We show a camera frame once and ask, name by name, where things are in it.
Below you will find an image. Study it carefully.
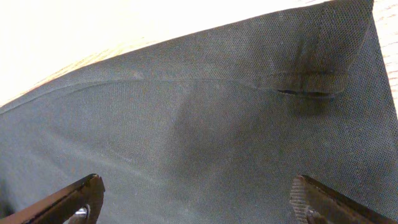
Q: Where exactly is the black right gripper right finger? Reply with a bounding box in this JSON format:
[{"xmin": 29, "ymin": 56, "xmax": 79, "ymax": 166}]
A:
[{"xmin": 289, "ymin": 175, "xmax": 395, "ymax": 224}]

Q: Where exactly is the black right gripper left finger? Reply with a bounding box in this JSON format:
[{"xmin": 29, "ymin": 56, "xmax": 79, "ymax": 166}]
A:
[{"xmin": 1, "ymin": 174, "xmax": 105, "ymax": 224}]

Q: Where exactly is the black t-shirt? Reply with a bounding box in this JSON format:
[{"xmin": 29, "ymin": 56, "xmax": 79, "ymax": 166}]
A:
[{"xmin": 1, "ymin": 0, "xmax": 397, "ymax": 223}]

